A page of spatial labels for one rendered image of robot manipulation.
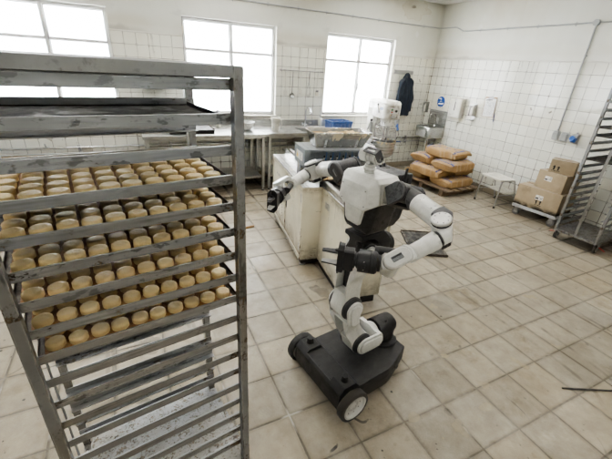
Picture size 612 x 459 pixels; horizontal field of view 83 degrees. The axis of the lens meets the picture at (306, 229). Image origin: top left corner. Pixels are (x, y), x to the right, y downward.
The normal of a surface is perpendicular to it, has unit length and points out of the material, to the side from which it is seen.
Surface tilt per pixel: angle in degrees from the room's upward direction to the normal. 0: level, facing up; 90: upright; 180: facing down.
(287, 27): 90
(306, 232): 90
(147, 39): 90
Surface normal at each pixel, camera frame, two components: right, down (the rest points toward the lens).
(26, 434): 0.06, -0.90
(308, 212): 0.29, 0.43
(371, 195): -0.19, 0.33
